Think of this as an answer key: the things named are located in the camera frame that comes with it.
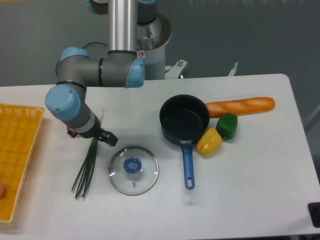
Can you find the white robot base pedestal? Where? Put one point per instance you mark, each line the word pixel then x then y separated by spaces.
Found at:
pixel 152 39

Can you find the black corner device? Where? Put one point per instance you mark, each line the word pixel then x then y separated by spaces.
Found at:
pixel 314 212

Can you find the yellow bell pepper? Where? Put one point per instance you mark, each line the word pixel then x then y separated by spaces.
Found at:
pixel 209 142

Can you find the green bell pepper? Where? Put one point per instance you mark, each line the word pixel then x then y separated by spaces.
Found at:
pixel 227 126

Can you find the red bell pepper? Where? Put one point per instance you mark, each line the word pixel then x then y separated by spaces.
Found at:
pixel 71 132

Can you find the yellow woven basket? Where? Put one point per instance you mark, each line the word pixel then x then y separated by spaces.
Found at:
pixel 19 125

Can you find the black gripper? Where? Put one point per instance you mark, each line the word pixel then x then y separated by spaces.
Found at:
pixel 94 130

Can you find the orange object in basket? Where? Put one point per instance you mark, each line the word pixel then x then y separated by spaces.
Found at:
pixel 2 190

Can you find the orange baguette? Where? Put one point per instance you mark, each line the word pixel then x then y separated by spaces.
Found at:
pixel 241 107

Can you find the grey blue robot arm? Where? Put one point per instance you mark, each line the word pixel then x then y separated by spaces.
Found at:
pixel 122 68

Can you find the white base foot bracket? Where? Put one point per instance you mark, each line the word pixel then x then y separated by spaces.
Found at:
pixel 175 71

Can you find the black saucepan blue handle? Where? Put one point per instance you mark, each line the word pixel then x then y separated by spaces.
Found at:
pixel 184 118

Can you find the glass pot lid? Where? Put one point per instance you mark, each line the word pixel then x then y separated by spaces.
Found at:
pixel 133 170

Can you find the white metal bracket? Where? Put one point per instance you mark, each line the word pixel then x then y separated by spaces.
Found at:
pixel 233 70

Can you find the green onion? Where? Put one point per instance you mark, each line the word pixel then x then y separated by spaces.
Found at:
pixel 84 177

